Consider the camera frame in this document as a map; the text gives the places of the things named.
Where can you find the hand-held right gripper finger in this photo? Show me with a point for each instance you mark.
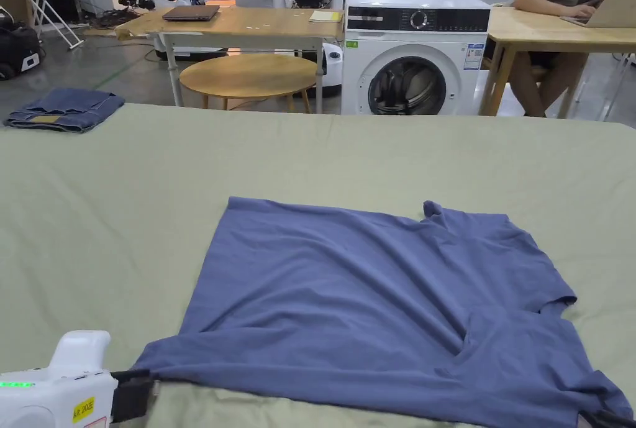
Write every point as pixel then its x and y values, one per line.
pixel 603 422

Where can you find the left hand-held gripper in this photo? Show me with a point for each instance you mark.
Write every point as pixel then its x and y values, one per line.
pixel 54 393

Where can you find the blue shirt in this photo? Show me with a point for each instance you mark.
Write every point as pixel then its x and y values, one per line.
pixel 348 299

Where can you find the bed with pale green sheet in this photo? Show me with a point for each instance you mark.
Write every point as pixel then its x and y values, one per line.
pixel 124 189

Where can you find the folded denim jeans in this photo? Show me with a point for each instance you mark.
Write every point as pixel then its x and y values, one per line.
pixel 64 110

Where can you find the black wheeled case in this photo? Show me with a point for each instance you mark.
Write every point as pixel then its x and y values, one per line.
pixel 20 50

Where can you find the wooden desk with laptop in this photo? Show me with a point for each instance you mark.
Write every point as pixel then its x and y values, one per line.
pixel 541 28

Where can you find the white washing machine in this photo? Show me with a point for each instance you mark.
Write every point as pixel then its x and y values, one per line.
pixel 412 45

